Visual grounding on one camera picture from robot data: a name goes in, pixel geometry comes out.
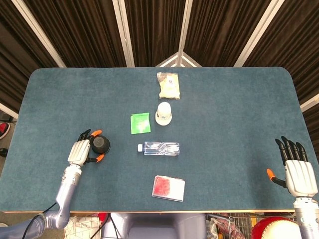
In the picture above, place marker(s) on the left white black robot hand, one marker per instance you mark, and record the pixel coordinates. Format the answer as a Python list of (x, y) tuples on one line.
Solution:
[(78, 152)]

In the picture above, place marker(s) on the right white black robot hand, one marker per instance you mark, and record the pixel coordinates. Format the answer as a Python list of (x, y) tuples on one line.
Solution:
[(299, 176)]

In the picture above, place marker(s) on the black round bowl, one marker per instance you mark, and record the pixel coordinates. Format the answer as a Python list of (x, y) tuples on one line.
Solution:
[(100, 144)]

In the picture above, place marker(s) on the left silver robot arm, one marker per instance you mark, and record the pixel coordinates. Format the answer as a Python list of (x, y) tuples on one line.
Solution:
[(67, 189)]

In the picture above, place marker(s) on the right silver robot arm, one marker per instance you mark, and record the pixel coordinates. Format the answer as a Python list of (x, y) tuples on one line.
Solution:
[(306, 216)]

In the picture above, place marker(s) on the red white round ball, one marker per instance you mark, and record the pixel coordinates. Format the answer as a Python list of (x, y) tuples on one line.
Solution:
[(274, 229)]

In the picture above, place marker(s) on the green sachet packet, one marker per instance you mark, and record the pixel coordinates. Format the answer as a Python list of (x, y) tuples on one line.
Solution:
[(140, 123)]

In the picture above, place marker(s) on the small black floor object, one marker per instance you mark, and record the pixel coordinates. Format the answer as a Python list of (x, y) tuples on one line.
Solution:
[(3, 152)]

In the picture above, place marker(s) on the white checkered cloth bag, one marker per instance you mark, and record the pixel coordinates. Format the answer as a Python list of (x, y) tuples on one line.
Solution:
[(79, 227)]

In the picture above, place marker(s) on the red black shoe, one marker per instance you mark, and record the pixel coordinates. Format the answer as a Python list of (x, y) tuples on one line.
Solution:
[(3, 130)]

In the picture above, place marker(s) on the clear plastic water bottle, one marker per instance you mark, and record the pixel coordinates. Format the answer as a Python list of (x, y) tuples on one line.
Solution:
[(162, 149)]

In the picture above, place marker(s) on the red white card case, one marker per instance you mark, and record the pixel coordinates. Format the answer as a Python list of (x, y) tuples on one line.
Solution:
[(169, 188)]

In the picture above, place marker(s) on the brown pleated curtain panel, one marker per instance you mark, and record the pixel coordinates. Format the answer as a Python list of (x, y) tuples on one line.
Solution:
[(15, 62), (154, 27), (219, 30), (82, 32), (294, 44)]

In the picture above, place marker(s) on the yellow snack packet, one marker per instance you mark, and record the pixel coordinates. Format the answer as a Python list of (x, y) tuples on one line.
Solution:
[(169, 87)]

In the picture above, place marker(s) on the grey robot torso base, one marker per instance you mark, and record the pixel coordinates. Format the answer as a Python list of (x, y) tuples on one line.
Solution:
[(164, 226)]

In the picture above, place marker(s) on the white partition frame post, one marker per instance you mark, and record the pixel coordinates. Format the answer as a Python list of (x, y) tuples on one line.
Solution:
[(40, 32), (8, 110), (184, 30), (123, 32), (310, 103), (259, 32)]

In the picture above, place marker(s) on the white partition foot bracket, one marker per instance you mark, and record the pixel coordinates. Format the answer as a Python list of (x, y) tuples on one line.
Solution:
[(167, 61)]

